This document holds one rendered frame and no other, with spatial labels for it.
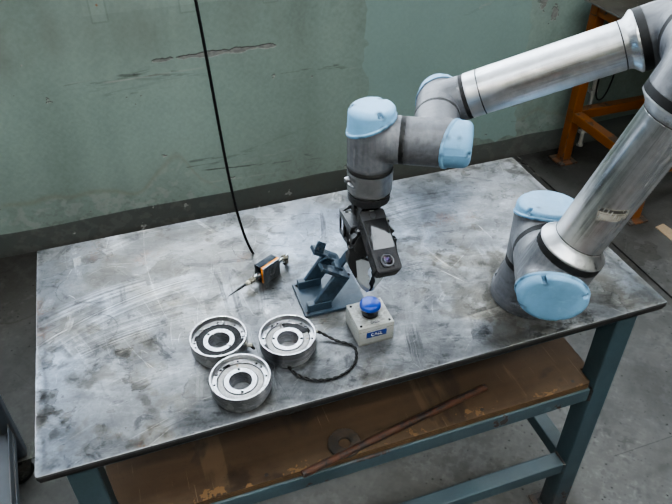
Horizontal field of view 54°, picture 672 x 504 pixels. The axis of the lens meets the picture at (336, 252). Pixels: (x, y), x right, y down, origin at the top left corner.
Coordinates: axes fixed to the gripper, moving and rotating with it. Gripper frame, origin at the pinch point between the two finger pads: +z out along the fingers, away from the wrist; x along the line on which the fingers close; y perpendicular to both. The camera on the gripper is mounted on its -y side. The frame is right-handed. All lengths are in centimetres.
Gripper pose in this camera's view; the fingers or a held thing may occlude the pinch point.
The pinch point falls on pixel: (370, 288)
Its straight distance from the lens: 121.5
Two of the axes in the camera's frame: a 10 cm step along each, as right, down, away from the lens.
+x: -9.5, 2.1, -2.5
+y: -3.3, -5.9, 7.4
